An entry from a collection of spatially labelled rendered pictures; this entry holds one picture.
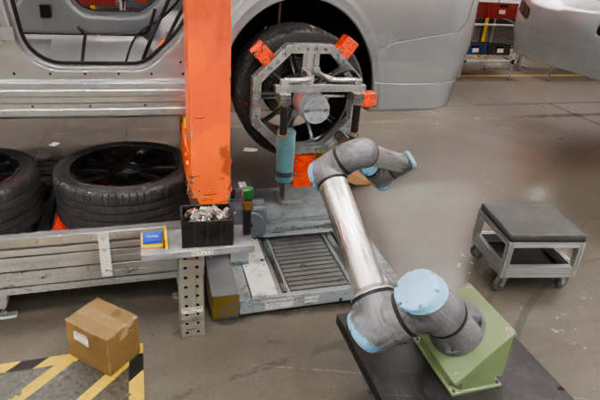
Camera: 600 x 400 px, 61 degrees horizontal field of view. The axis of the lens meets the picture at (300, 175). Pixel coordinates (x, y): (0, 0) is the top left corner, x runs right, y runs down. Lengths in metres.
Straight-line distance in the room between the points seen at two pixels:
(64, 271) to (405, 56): 1.93
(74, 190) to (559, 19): 3.63
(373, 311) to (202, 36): 1.12
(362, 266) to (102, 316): 1.04
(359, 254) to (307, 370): 0.62
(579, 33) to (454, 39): 1.62
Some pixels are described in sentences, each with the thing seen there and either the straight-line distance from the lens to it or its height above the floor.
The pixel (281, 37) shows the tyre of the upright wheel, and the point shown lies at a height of 1.14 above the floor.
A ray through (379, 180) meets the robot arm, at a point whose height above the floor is 0.54.
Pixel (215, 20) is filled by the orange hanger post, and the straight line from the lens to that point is 1.93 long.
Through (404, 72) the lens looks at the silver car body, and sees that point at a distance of 2.80.
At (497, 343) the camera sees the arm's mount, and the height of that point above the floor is 0.48.
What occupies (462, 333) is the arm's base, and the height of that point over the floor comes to 0.49.
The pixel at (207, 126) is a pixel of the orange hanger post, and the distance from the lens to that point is 2.02.
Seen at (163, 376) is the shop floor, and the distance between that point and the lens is 2.16.
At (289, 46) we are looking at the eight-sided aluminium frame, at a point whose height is 1.11.
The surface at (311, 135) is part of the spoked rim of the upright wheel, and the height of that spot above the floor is 0.64.
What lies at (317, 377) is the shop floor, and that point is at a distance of 2.15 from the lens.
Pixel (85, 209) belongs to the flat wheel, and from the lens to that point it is 2.42.
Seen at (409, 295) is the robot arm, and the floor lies 0.61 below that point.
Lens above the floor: 1.54
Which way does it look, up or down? 24 degrees down
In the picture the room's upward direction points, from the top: 4 degrees clockwise
